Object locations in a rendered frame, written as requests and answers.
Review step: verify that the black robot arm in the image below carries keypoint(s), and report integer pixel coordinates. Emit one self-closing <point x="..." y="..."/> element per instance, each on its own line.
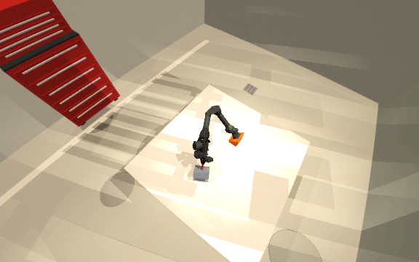
<point x="203" y="140"/>

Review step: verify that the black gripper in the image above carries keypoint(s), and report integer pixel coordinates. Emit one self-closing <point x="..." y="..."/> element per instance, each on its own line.
<point x="206" y="158"/>

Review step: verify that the grey square panel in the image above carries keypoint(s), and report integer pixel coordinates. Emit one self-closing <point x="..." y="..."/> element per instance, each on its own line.
<point x="201" y="175"/>

